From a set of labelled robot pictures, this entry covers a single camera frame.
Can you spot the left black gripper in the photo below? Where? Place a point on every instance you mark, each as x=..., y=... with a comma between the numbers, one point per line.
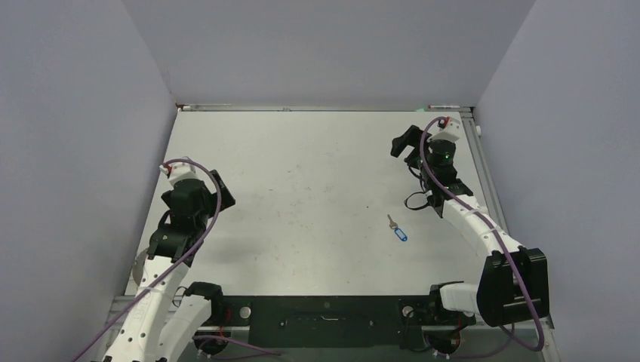
x=226, y=201

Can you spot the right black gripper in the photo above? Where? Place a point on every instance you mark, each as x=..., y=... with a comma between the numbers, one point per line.
x=410, y=138

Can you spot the perforated metal keyring disc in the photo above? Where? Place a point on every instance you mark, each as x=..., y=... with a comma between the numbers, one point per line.
x=138, y=266

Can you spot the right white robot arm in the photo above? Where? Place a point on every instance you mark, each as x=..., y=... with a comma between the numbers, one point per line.
x=513, y=285

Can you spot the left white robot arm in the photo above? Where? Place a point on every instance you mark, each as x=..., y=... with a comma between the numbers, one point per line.
x=150, y=330

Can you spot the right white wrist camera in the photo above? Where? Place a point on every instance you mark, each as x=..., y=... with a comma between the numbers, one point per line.
x=449, y=130

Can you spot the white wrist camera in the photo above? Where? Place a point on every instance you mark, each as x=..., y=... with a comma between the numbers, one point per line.
x=178, y=171
x=449, y=130

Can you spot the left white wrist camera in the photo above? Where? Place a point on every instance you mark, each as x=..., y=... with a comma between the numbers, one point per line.
x=178, y=171

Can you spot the aluminium frame rail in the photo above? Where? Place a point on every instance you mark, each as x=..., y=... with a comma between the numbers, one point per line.
x=476, y=173

